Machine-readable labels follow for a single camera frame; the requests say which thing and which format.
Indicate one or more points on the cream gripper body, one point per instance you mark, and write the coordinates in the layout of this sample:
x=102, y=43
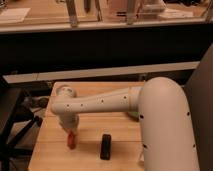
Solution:
x=69, y=123

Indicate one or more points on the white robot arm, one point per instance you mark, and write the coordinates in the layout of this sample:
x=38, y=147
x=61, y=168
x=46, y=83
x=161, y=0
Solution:
x=168, y=139

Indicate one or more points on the green ceramic bowl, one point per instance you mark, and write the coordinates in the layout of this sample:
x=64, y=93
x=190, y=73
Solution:
x=134, y=115

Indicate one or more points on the black rectangular block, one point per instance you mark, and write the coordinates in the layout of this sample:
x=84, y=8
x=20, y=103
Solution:
x=105, y=152

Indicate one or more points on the black stand left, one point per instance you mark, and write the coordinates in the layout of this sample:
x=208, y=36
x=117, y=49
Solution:
x=12, y=111

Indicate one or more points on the white paper sheet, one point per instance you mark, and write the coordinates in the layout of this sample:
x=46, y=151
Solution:
x=14, y=15

